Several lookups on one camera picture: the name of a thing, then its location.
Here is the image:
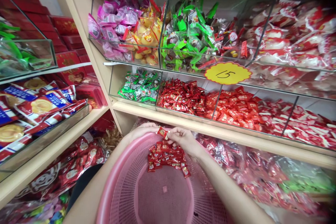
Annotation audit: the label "person's left hand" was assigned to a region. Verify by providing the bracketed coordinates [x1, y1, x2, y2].
[130, 122, 160, 142]

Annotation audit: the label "person's right hand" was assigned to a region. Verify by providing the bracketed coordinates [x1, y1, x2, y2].
[167, 127, 200, 158]

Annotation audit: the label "person's left fingers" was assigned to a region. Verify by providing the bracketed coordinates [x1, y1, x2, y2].
[141, 122, 160, 133]

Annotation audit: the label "person's right fingers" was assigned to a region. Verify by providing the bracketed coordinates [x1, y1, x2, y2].
[167, 127, 186, 140]

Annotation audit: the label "single red candy packet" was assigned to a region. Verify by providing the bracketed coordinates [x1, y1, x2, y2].
[156, 126, 169, 140]

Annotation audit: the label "pink plastic mesh basket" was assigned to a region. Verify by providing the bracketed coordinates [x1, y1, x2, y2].
[95, 131, 237, 224]

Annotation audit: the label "light wooden shelf unit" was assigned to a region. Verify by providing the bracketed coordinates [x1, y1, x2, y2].
[0, 0, 336, 209]

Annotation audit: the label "pile of red candies in basket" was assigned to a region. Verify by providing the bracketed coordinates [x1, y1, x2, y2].
[147, 141, 192, 179]

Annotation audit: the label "pile of dark red candies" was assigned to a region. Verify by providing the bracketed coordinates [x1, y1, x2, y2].
[157, 79, 207, 117]

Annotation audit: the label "pile of green silver candies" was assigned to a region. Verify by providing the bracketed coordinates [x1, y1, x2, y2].
[117, 68, 162, 104]

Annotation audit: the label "golden straw bundle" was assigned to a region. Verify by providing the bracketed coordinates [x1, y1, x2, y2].
[98, 124, 124, 156]

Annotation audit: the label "pile of orange-red candies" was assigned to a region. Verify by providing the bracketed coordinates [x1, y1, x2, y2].
[204, 86, 263, 131]

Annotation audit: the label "yellow scalloped price tag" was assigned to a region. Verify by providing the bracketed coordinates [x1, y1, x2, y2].
[204, 62, 253, 85]

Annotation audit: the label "person's body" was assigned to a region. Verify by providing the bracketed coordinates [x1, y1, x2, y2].
[67, 163, 104, 213]

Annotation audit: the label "pile of yellow snack packets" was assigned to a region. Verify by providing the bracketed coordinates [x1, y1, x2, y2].
[123, 0, 167, 66]

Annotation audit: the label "heap of red candy bags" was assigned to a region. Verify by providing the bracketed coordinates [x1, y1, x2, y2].
[195, 133, 326, 218]

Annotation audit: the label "pile of green-edged clear packets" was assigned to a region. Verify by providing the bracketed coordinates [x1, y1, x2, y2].
[160, 0, 220, 72]

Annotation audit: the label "heap of red foil bags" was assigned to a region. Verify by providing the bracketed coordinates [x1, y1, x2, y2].
[14, 132, 105, 201]

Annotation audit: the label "pile of red-edged clear packets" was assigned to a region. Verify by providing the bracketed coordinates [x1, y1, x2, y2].
[214, 16, 249, 63]

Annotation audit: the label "pile of pink snack packets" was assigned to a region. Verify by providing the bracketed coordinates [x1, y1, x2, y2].
[87, 0, 150, 62]

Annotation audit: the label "pile of blue-red biscuit packets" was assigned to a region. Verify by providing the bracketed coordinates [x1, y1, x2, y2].
[0, 76, 87, 161]

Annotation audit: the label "pile of small red-white candies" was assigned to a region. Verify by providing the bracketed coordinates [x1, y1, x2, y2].
[256, 99, 336, 151]

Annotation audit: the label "bag of green candies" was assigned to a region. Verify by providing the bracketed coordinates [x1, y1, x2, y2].
[278, 155, 336, 196]

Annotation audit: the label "pile of large red-white packets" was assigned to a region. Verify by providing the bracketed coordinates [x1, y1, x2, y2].
[244, 0, 336, 96]

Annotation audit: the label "glass bin with green packets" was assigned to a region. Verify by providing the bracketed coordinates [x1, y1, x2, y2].
[0, 0, 58, 82]

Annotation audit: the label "stack of red gift boxes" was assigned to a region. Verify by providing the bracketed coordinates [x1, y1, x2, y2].
[0, 0, 91, 59]

